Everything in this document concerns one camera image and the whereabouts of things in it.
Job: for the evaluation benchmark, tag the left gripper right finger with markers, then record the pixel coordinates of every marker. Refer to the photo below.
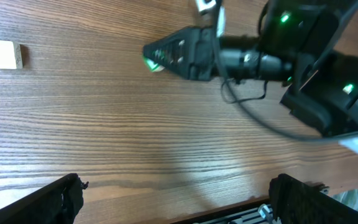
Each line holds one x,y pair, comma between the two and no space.
293,201

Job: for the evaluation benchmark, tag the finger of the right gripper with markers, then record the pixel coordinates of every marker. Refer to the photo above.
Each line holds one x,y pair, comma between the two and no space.
178,53

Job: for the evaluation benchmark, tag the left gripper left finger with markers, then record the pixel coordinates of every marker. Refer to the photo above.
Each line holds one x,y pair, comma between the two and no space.
56,203

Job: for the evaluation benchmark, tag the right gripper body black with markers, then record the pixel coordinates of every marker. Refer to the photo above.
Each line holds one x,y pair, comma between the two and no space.
203,62

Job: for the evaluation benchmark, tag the blue letter P block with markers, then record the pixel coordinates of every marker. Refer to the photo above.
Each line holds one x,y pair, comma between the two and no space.
10,55

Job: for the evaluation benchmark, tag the red letter M block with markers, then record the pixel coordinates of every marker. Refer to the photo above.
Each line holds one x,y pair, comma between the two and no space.
152,66

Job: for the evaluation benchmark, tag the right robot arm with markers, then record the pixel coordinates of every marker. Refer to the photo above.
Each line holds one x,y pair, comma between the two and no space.
294,46

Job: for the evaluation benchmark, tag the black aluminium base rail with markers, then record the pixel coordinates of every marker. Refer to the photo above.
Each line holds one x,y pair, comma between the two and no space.
254,213

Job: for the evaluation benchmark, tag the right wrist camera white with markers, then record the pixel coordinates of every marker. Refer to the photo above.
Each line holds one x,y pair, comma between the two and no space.
205,15

